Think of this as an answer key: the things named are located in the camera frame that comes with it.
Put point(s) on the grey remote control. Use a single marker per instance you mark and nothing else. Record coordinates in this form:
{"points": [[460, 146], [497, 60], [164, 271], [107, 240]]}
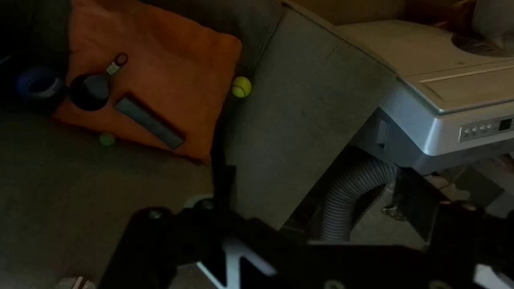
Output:
{"points": [[150, 123]]}

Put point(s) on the small green ball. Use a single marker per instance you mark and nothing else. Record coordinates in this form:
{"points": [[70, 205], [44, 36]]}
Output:
{"points": [[107, 139]]}

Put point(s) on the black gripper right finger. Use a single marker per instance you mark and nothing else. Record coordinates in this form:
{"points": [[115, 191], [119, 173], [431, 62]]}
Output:
{"points": [[455, 242]]}

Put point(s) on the yellow tennis ball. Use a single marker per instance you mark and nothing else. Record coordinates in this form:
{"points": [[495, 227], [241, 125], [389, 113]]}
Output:
{"points": [[241, 88]]}

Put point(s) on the black measuring cup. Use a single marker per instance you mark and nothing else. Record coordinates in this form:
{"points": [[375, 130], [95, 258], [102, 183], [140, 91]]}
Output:
{"points": [[89, 94]]}

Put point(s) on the grey fabric sofa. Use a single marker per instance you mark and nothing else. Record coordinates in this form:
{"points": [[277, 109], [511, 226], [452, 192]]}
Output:
{"points": [[299, 107]]}

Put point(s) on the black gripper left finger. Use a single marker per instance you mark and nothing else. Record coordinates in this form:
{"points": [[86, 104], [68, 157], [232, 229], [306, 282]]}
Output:
{"points": [[222, 194]]}

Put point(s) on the blue tape roll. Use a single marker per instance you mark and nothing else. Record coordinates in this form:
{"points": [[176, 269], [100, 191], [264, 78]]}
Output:
{"points": [[26, 89]]}

